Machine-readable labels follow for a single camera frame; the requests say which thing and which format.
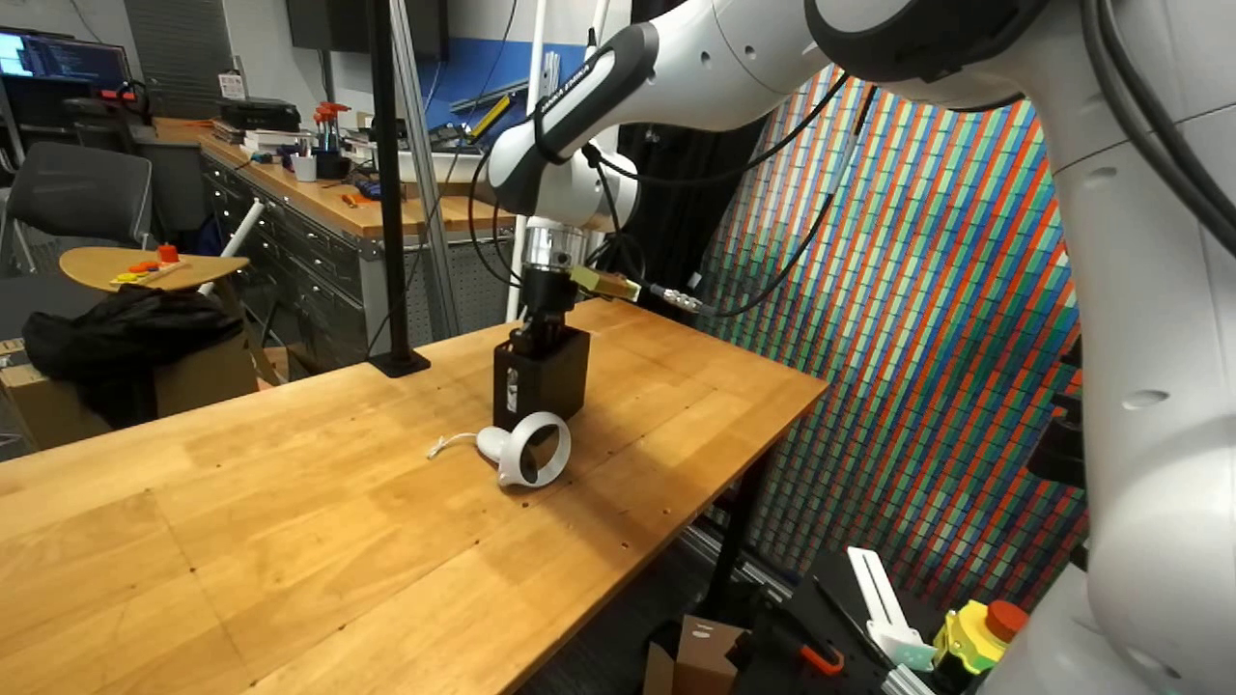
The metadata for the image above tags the round wooden side table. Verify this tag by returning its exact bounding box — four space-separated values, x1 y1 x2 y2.
57 249 245 292

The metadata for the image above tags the white aluminium rail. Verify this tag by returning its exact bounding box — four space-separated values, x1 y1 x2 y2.
846 543 935 695

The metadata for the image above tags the white VR controller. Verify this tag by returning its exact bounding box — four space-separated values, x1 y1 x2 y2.
424 408 577 492

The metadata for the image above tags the olive wrist camera box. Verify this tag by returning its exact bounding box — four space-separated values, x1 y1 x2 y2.
567 268 640 300

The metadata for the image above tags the computer monitor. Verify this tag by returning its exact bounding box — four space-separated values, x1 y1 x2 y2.
0 32 133 126

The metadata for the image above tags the yellow red emergency stop button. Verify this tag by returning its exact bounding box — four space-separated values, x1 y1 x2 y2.
935 599 1029 675

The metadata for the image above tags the black vertical pole stand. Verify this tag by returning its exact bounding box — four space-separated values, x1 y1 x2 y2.
372 0 428 380

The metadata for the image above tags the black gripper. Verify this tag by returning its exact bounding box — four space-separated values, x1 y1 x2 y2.
518 268 577 346

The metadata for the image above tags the black slotted box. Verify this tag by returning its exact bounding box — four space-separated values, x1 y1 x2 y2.
492 327 592 429

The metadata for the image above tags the cardboard box under table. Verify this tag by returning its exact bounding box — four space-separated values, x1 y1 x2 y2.
640 614 742 695

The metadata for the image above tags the grey office chair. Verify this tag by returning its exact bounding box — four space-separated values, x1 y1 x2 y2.
0 140 155 341

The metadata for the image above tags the wooden workbench with drawers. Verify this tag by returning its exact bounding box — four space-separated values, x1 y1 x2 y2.
200 135 505 372

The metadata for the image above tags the black bag on box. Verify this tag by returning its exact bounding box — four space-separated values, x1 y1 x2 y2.
25 287 245 429

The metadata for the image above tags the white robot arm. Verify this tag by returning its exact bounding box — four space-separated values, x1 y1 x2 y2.
492 0 1236 695

